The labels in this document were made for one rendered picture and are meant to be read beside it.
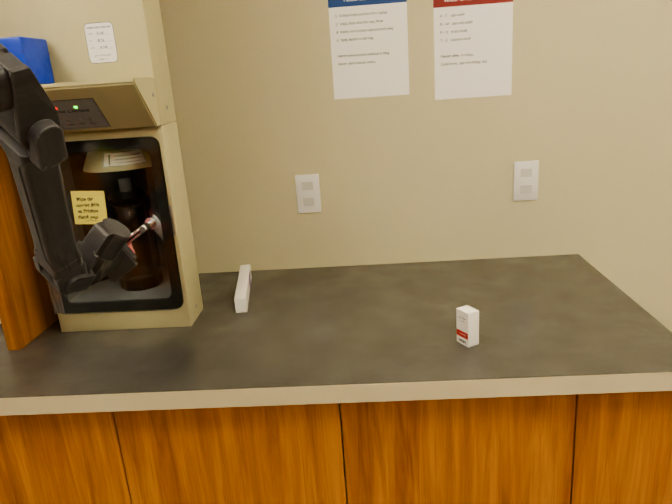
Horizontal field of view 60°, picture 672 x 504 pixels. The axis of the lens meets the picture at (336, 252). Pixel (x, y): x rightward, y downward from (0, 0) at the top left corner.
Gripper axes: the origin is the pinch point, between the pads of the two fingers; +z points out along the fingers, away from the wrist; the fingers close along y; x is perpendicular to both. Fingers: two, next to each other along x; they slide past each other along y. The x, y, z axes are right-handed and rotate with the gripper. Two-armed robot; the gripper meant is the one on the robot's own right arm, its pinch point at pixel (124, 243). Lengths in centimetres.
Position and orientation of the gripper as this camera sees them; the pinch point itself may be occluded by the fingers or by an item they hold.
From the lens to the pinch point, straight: 136.4
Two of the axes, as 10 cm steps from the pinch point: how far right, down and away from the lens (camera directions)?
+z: 0.2, -2.8, 9.6
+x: -8.0, 5.7, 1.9
